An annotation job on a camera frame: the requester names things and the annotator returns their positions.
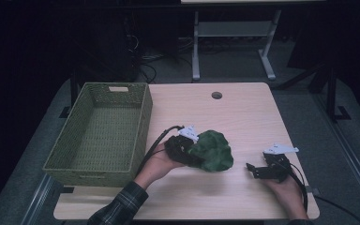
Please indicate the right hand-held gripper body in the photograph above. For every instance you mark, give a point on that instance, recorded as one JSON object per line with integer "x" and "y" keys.
{"x": 276, "y": 168}

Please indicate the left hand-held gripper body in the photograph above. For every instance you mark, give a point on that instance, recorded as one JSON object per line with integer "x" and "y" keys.
{"x": 178, "y": 146}

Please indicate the green fleece garment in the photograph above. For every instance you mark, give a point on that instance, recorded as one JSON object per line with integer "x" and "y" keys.
{"x": 214, "y": 151}

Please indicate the green woven basket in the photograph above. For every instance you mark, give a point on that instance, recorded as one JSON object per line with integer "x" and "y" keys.
{"x": 106, "y": 131}

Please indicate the person's left hand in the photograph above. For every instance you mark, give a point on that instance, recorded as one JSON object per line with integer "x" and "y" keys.
{"x": 157, "y": 167}

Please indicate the person's right hand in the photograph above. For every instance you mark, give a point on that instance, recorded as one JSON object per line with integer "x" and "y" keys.
{"x": 289, "y": 195}

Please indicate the grey tape strip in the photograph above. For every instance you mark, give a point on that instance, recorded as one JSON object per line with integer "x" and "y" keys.
{"x": 312, "y": 189}

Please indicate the black metal stand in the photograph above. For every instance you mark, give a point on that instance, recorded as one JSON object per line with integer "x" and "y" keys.
{"x": 331, "y": 93}

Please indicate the dark computer tower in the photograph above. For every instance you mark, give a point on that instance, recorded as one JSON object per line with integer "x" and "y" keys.
{"x": 106, "y": 47}

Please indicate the metal floor rail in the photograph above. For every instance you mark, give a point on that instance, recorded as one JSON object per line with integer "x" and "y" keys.
{"x": 37, "y": 200}
{"x": 347, "y": 150}

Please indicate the black metal post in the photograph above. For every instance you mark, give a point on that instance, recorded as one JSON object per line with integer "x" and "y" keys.
{"x": 73, "y": 90}

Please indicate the grey metal table frame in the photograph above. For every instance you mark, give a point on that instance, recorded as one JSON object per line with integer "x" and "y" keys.
{"x": 232, "y": 29}

